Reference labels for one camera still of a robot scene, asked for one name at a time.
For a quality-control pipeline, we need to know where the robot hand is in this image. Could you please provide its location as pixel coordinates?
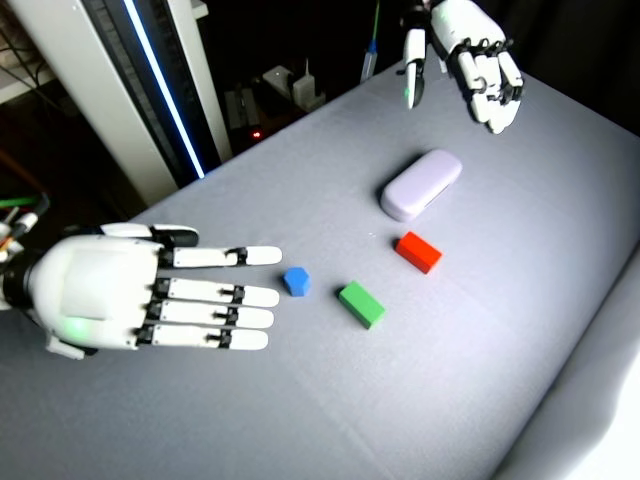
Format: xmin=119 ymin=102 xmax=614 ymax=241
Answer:
xmin=397 ymin=0 xmax=525 ymax=135
xmin=29 ymin=223 xmax=284 ymax=360

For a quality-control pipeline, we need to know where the lilac glasses case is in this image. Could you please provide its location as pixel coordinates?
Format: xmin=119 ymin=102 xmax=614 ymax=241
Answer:
xmin=379 ymin=148 xmax=463 ymax=224

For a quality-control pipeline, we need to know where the white power adapter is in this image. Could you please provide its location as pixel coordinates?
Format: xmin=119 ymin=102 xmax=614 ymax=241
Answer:
xmin=292 ymin=58 xmax=326 ymax=110

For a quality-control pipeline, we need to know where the white charger box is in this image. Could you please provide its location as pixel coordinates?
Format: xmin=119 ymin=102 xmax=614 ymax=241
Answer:
xmin=262 ymin=64 xmax=296 ymax=97

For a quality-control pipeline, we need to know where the white column with blue light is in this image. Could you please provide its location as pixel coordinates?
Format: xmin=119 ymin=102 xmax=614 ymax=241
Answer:
xmin=7 ymin=0 xmax=234 ymax=206

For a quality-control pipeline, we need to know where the white shelf board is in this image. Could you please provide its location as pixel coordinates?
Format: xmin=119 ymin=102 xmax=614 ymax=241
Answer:
xmin=0 ymin=64 xmax=56 ymax=105

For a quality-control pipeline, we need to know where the blue hexagonal block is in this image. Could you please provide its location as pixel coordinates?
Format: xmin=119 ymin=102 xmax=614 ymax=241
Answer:
xmin=282 ymin=266 xmax=312 ymax=299

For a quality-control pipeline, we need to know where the red rectangular block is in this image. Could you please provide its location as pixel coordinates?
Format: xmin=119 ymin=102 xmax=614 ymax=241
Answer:
xmin=394 ymin=230 xmax=444 ymax=275

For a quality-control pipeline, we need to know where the black power strip red light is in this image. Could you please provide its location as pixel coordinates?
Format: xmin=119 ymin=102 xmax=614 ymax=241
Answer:
xmin=223 ymin=87 xmax=266 ymax=145

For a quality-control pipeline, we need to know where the green rectangular block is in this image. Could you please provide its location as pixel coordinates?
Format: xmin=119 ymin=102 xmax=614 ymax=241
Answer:
xmin=338 ymin=280 xmax=387 ymax=331

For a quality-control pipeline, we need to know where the grey table cloth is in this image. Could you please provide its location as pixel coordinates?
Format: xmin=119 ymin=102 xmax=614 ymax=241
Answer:
xmin=0 ymin=49 xmax=640 ymax=480

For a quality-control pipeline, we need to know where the thin green cable blue plug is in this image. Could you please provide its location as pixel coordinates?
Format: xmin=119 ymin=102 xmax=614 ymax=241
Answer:
xmin=359 ymin=0 xmax=382 ymax=84

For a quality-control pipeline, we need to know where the thick green cable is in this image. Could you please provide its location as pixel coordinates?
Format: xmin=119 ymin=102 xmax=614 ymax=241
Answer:
xmin=0 ymin=196 xmax=49 ymax=210

